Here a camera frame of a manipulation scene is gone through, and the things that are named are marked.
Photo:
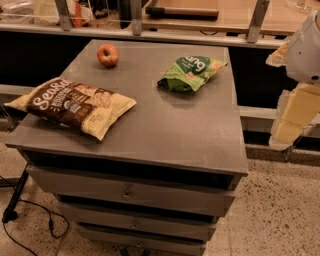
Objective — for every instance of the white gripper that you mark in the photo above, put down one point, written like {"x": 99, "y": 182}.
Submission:
{"x": 304, "y": 56}

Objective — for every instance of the green rice chip bag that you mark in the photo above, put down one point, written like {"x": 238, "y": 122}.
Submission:
{"x": 190, "y": 73}

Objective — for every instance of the brown sea salt chip bag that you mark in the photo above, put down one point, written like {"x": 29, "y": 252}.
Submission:
{"x": 87, "y": 108}

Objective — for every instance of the top grey drawer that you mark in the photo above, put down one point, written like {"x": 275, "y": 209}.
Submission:
{"x": 122, "y": 189}

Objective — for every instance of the grey drawer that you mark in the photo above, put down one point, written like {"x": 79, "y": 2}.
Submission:
{"x": 142, "y": 239}
{"x": 137, "y": 222}
{"x": 122, "y": 189}

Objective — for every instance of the grey drawer cabinet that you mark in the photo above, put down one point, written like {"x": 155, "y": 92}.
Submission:
{"x": 192, "y": 140}

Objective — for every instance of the middle grey drawer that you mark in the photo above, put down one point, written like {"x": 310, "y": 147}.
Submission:
{"x": 137, "y": 222}

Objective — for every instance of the red apple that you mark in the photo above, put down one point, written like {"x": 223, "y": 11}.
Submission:
{"x": 108, "y": 55}

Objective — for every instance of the bottom grey drawer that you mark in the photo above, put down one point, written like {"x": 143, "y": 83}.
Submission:
{"x": 142, "y": 239}

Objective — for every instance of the black stand leg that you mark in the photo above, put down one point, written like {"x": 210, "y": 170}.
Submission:
{"x": 17, "y": 184}

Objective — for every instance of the metal shelf bracket right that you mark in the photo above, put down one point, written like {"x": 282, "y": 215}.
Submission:
{"x": 257, "y": 19}

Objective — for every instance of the metal shelf bracket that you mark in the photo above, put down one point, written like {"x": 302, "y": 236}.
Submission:
{"x": 64, "y": 16}
{"x": 136, "y": 14}
{"x": 257, "y": 19}

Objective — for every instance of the metal shelf bracket middle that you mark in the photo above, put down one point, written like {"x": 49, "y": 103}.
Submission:
{"x": 136, "y": 14}

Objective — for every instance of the metal shelf bracket left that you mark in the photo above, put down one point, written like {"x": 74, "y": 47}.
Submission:
{"x": 64, "y": 16}

